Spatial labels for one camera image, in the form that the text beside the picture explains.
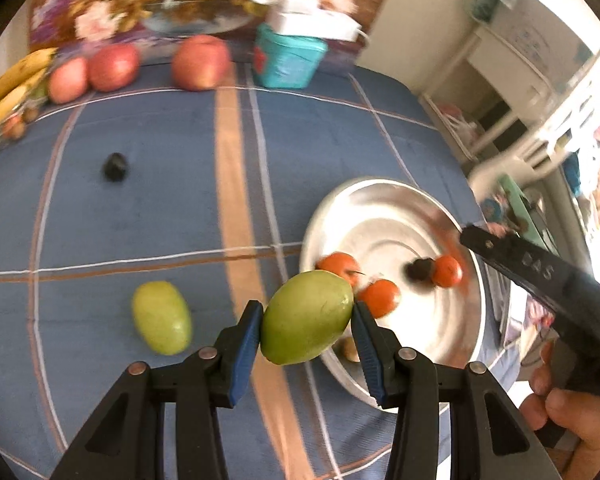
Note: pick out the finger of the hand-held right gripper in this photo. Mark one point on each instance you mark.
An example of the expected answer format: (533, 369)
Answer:
(487, 247)

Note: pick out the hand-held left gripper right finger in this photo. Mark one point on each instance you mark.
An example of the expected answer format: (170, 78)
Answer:
(367, 355)

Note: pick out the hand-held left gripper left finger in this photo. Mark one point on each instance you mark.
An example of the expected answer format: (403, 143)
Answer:
(240, 355)

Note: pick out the small tangerine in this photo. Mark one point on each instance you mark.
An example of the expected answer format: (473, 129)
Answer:
(447, 270)

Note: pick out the orange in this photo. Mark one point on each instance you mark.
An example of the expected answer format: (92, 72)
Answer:
(380, 297)
(337, 266)

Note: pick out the green mango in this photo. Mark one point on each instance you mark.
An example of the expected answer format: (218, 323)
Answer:
(161, 317)
(307, 322)

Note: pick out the dark plum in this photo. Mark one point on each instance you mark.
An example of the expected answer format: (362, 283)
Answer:
(420, 270)
(115, 167)

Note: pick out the stainless steel bowl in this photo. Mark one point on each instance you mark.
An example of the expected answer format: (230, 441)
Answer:
(410, 240)

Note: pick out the person's right hand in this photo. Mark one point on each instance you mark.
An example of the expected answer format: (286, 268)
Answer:
(585, 425)

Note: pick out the round patterned tin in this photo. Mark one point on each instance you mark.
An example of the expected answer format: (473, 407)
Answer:
(491, 208)

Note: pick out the teal board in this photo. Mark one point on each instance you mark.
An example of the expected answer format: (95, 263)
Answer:
(522, 210)

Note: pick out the white shelf rack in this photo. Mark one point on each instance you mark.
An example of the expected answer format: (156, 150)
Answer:
(485, 95)

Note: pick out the blue plaid tablecloth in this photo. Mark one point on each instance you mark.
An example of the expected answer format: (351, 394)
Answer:
(130, 230)

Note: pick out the teal plastic box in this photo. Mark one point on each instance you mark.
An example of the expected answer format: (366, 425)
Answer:
(287, 57)

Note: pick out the white charger box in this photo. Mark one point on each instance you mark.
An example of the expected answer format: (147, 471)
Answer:
(312, 22)

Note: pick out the large red apple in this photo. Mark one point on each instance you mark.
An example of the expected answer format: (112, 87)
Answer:
(201, 62)

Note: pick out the pale pink apple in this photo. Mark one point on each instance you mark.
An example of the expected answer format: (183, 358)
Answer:
(67, 80)

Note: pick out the glass fruit bowl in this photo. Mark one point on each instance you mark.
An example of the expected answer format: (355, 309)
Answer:
(7, 127)

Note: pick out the bunch of bananas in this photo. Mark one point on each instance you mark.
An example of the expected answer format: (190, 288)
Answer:
(10, 85)

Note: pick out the flower painting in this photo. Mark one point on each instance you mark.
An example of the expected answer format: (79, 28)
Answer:
(130, 5)

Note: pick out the white wall sign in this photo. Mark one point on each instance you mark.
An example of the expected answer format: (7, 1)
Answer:
(540, 25)

